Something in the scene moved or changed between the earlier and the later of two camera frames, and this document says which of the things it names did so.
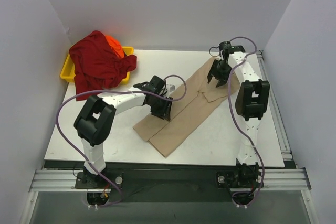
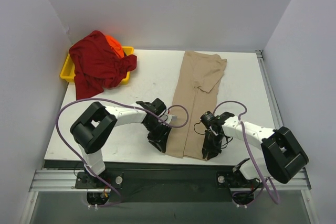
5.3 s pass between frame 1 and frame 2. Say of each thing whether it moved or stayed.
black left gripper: moved
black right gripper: moved
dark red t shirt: stayed
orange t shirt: stayed
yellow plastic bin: stayed
